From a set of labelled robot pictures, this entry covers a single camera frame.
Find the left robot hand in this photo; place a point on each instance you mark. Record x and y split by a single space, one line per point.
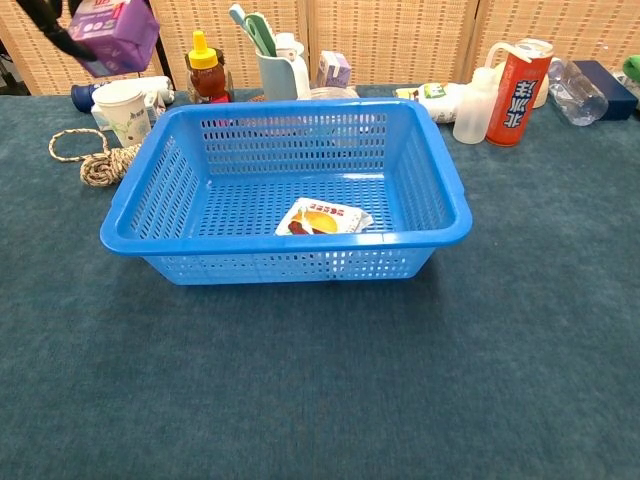
55 30

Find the small purple box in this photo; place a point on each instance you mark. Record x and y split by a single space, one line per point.
120 40

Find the white snack packet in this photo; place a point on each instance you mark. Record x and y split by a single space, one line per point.
320 220

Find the white tube blue cap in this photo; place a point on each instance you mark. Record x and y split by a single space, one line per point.
82 95

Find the white paper cup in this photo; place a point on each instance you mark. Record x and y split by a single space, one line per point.
125 115

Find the black tripod stand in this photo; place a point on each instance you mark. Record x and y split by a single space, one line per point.
164 62

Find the honey bottle yellow cap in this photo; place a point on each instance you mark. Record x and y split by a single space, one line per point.
207 80

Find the green brush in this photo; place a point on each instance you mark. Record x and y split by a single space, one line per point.
262 30

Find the purple white carton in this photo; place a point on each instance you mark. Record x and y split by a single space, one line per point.
332 70

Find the blue plastic basket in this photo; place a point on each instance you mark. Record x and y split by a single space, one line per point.
300 260

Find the bamboo folding screen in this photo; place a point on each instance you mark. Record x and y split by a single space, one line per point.
400 40

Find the white bottle green label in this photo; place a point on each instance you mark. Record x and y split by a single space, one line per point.
440 100

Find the translucent squeeze bottle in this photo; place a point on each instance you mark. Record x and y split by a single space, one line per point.
472 115

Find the red drink can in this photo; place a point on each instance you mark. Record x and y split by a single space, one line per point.
517 95

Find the beige bowl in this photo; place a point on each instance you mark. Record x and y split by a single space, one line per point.
541 97

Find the clear water bottle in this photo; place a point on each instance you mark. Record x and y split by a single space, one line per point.
580 95

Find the dark blue box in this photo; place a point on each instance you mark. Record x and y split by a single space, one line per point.
617 90

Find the green cloth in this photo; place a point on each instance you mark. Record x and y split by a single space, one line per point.
634 67

